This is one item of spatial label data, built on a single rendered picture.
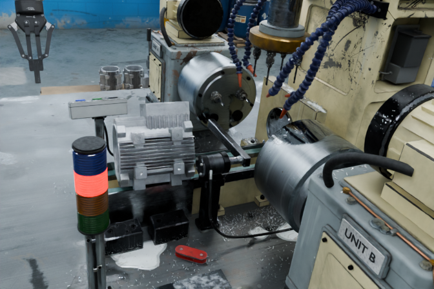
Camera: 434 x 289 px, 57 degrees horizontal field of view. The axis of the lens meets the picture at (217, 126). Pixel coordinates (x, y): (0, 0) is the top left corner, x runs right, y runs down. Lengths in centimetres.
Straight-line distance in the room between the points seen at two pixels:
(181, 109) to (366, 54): 53
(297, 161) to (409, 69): 55
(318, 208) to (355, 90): 49
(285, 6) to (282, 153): 40
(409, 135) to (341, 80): 57
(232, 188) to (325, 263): 50
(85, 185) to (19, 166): 77
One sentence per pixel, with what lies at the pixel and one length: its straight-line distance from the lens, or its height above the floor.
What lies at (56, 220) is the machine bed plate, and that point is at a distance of 125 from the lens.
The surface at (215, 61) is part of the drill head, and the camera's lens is 143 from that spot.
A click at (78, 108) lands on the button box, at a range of 128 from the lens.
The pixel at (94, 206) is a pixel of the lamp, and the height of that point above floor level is 110.
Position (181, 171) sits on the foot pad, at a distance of 107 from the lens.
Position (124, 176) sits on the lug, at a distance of 107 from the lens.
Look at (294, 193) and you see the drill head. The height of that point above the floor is 107.
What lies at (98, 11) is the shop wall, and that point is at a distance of 671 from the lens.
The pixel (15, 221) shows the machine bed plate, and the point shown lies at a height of 80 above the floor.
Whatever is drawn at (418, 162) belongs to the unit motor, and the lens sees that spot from 67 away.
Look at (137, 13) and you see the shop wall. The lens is 682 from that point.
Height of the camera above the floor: 158
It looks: 26 degrees down
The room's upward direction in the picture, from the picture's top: 6 degrees clockwise
